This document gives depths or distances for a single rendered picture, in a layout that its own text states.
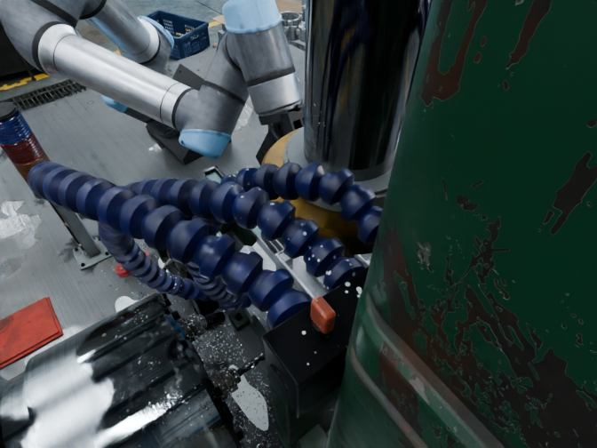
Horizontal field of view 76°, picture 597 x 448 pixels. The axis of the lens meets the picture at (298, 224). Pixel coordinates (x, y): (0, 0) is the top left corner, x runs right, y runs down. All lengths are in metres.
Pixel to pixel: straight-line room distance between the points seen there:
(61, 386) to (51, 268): 0.66
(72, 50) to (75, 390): 0.54
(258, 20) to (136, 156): 0.89
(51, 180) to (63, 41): 0.59
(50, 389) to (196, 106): 0.43
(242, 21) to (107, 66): 0.28
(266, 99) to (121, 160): 0.88
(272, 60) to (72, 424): 0.49
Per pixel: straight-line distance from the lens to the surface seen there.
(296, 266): 0.58
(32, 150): 0.90
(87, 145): 1.50
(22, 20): 0.86
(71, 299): 1.06
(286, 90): 0.57
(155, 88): 0.69
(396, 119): 0.33
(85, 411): 0.50
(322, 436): 0.69
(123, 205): 0.20
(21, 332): 1.06
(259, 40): 0.56
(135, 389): 0.49
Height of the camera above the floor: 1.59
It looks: 48 degrees down
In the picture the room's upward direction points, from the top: straight up
